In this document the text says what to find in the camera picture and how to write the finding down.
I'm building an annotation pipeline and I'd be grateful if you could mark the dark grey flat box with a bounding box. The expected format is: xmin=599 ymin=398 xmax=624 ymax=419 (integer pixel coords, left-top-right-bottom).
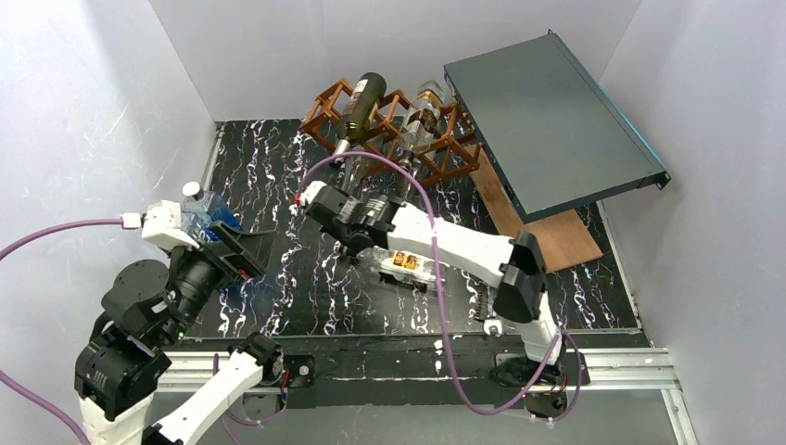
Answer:
xmin=444 ymin=32 xmax=671 ymax=223

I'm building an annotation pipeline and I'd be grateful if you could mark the black comb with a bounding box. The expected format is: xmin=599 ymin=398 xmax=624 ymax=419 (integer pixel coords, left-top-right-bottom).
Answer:
xmin=473 ymin=286 xmax=488 ymax=323

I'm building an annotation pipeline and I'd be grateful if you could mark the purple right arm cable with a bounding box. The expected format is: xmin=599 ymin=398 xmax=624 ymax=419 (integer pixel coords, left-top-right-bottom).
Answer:
xmin=296 ymin=150 xmax=583 ymax=417

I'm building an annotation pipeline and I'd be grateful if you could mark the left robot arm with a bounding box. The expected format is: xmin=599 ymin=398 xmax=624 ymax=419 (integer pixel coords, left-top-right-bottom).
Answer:
xmin=75 ymin=222 xmax=284 ymax=444

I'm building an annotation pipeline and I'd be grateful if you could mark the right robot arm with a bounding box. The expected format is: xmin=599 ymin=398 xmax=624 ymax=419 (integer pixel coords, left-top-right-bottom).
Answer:
xmin=296 ymin=181 xmax=572 ymax=388

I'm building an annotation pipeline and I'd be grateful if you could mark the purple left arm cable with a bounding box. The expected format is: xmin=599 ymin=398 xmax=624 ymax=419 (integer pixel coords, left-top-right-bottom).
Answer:
xmin=0 ymin=218 xmax=127 ymax=445

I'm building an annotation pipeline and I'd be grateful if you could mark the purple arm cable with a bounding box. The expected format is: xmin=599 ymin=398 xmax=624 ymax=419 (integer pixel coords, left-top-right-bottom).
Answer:
xmin=0 ymin=218 xmax=127 ymax=445
xmin=296 ymin=150 xmax=583 ymax=417

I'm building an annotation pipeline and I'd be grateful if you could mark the clear wine glass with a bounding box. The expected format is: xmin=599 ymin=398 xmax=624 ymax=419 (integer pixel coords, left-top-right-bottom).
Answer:
xmin=400 ymin=159 xmax=430 ymax=201
xmin=335 ymin=156 xmax=369 ymax=197

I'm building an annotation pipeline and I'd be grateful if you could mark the blue square glass bottle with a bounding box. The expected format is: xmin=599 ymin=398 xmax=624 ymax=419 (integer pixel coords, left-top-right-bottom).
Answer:
xmin=181 ymin=181 xmax=247 ymax=293

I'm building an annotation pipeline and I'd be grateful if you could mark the brown wooden board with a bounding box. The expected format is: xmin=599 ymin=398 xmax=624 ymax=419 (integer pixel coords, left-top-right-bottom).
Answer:
xmin=469 ymin=148 xmax=602 ymax=273

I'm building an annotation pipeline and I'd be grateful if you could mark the clear square liquor bottle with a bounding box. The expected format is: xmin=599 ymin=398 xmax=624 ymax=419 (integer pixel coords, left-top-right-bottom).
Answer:
xmin=395 ymin=80 xmax=446 ymax=176
xmin=357 ymin=247 xmax=437 ymax=291

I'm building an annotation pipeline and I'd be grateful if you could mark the dark green wine bottle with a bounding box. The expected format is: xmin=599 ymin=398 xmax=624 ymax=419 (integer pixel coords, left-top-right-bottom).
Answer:
xmin=333 ymin=71 xmax=387 ymax=155

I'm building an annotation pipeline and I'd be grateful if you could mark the silver wrench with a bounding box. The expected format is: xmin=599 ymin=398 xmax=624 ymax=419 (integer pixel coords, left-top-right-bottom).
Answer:
xmin=483 ymin=294 xmax=504 ymax=337

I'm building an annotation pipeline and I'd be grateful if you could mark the brown wooden wine rack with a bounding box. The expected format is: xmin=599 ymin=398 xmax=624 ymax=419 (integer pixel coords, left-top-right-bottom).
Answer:
xmin=299 ymin=79 xmax=482 ymax=187

